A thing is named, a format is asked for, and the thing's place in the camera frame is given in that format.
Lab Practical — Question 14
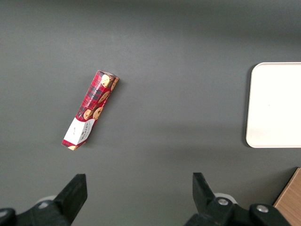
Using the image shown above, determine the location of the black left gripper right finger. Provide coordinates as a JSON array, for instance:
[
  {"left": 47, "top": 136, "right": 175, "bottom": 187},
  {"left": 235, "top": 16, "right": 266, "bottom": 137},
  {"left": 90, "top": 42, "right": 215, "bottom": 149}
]
[{"left": 185, "top": 172, "right": 293, "bottom": 226}]

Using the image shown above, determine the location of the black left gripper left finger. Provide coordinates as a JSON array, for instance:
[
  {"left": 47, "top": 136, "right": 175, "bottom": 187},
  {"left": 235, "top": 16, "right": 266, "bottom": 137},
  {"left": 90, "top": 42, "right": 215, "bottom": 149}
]
[{"left": 0, "top": 173, "right": 88, "bottom": 226}]

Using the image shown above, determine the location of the cream plastic tray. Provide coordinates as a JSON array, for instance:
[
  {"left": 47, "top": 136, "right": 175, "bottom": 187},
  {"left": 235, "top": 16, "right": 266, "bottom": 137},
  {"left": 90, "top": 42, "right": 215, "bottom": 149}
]
[{"left": 245, "top": 62, "right": 301, "bottom": 149}]

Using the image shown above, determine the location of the wooden drawer cabinet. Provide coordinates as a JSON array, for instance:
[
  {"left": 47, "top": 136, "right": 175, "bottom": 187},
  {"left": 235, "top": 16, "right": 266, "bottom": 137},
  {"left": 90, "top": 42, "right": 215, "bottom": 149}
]
[{"left": 272, "top": 167, "right": 301, "bottom": 226}]

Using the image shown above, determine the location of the red tartan cookie box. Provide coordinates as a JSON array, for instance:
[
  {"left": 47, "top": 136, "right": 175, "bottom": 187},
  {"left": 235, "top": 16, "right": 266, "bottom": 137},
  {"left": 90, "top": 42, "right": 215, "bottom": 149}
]
[{"left": 62, "top": 70, "right": 120, "bottom": 151}]

